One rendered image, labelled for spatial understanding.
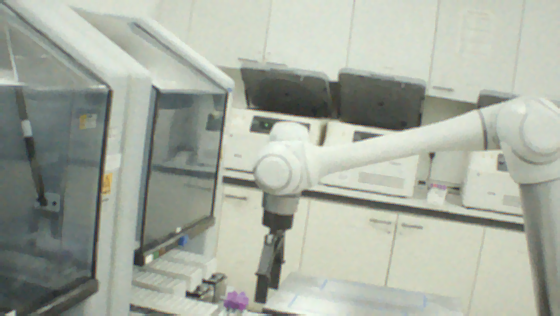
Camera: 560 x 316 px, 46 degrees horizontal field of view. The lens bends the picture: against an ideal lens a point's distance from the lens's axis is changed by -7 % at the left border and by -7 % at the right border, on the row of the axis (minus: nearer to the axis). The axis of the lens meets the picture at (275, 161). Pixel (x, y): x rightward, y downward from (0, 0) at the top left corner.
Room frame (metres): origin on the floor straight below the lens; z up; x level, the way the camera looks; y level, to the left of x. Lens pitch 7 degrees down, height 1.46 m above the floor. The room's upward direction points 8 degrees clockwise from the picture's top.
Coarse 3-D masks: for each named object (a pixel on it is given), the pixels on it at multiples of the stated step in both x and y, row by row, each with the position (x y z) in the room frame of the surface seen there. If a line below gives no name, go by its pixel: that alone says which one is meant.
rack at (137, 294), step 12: (132, 288) 1.75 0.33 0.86; (132, 300) 1.66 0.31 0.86; (144, 300) 1.67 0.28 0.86; (156, 300) 1.69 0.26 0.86; (168, 300) 1.71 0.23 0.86; (180, 300) 1.72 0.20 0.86; (192, 300) 1.73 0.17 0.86; (132, 312) 1.67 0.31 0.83; (144, 312) 1.68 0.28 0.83; (156, 312) 1.75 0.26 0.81; (168, 312) 1.75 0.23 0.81; (180, 312) 1.64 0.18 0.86; (192, 312) 1.64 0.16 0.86; (204, 312) 1.65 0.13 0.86; (216, 312) 1.70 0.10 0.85
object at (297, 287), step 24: (288, 288) 2.12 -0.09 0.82; (312, 288) 2.15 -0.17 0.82; (336, 288) 2.18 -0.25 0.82; (360, 288) 2.21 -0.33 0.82; (384, 288) 2.24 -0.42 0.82; (264, 312) 1.90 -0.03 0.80; (288, 312) 1.88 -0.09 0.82; (312, 312) 1.90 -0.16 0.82; (336, 312) 1.93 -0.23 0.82; (360, 312) 1.95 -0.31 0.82; (384, 312) 1.98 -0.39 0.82; (408, 312) 2.00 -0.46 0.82; (432, 312) 2.03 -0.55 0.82; (456, 312) 2.05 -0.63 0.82
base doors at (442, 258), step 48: (240, 192) 4.02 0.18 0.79; (240, 240) 4.02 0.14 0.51; (288, 240) 3.96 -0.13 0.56; (336, 240) 3.90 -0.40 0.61; (384, 240) 3.84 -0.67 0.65; (432, 240) 3.80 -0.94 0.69; (480, 240) 3.74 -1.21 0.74; (240, 288) 4.01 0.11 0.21; (432, 288) 3.79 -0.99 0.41; (480, 288) 3.73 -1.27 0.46; (528, 288) 3.68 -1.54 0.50
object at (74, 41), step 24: (24, 0) 1.45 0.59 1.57; (48, 24) 1.43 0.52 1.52; (72, 48) 1.41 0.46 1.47; (96, 48) 1.49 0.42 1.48; (96, 72) 1.40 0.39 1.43; (120, 72) 1.45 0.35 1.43; (120, 96) 1.46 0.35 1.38; (120, 120) 1.48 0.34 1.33; (120, 144) 1.49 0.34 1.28; (72, 312) 1.40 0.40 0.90; (96, 312) 1.44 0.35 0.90
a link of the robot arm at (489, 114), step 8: (496, 104) 1.59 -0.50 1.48; (504, 104) 1.52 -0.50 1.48; (488, 112) 1.57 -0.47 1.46; (496, 112) 1.53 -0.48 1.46; (488, 120) 1.55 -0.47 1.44; (488, 128) 1.55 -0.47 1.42; (488, 136) 1.55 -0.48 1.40; (496, 136) 1.52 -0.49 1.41; (488, 144) 1.56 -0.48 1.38; (496, 144) 1.55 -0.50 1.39
